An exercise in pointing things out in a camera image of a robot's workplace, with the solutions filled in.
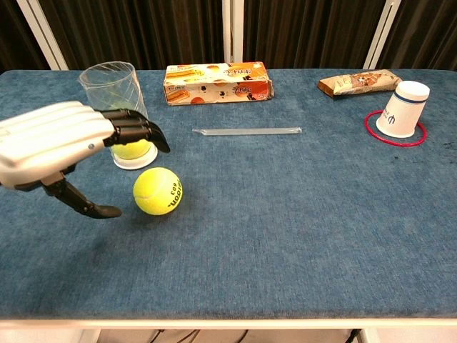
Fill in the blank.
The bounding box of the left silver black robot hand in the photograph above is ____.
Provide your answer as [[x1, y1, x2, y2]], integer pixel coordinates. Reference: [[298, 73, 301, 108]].
[[0, 101, 171, 219]]

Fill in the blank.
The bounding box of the yellow ball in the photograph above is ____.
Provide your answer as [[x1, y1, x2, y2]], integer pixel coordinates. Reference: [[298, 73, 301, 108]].
[[109, 138, 152, 161], [133, 166, 184, 216]]

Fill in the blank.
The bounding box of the transparent plastic cup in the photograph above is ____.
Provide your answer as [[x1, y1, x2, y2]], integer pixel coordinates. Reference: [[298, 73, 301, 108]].
[[78, 61, 159, 171]]

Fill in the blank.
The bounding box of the dark pleated curtain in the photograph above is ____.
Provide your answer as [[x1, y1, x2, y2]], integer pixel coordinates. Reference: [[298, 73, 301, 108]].
[[378, 0, 457, 71], [38, 0, 225, 71], [241, 0, 388, 70], [0, 0, 51, 72]]

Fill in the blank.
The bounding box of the orange biscuit box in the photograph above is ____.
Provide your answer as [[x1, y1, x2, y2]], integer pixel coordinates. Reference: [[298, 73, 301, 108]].
[[163, 61, 276, 107]]

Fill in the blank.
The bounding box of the clear wrapped drinking straw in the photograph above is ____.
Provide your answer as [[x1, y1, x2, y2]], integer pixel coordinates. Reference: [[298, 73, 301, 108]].
[[191, 126, 304, 137]]

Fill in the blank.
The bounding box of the blue table cloth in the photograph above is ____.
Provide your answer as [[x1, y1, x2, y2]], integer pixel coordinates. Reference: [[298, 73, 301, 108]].
[[0, 68, 457, 319]]

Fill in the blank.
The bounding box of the brown snack packet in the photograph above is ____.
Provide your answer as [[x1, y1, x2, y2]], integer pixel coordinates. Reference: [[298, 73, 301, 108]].
[[317, 69, 404, 101]]

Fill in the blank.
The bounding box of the white paper cup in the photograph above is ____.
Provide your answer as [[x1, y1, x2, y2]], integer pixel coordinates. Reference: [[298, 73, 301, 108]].
[[375, 80, 431, 139]]

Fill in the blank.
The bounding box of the white frame post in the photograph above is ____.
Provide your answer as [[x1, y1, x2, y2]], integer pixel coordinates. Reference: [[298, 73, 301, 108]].
[[221, 0, 245, 69], [16, 0, 69, 71], [362, 0, 400, 71]]

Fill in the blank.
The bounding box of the red plastic ring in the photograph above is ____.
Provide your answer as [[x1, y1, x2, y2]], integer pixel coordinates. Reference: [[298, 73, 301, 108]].
[[363, 109, 428, 148]]

